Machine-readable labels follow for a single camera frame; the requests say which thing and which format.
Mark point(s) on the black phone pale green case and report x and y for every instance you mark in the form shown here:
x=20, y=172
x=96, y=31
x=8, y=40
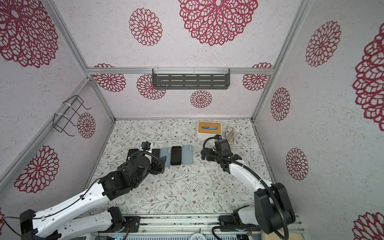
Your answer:
x=130, y=152

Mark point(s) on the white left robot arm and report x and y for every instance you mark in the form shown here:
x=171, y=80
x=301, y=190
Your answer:
x=64, y=221

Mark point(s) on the black phone blue frame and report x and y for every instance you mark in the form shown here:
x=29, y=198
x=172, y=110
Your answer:
x=176, y=155

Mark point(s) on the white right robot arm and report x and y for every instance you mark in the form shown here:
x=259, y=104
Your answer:
x=272, y=210

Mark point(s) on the light blue phone case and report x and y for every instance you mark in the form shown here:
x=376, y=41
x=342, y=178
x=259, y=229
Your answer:
x=187, y=154

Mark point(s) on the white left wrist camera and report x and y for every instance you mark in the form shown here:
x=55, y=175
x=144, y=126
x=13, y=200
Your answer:
x=146, y=147

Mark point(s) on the black wire wall basket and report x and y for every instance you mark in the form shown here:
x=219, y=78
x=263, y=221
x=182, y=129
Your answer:
x=64, y=117

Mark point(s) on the white tissue box wooden lid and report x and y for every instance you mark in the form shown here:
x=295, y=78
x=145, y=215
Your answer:
x=208, y=129

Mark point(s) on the grey wall shelf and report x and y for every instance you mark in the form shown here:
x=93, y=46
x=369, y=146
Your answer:
x=191, y=79

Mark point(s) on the pale blue phone case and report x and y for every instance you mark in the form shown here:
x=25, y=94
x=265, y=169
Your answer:
x=166, y=152

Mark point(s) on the map print glasses case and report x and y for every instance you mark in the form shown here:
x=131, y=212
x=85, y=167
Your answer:
x=230, y=135

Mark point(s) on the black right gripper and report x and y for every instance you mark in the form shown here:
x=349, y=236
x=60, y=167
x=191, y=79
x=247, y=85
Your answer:
x=208, y=154

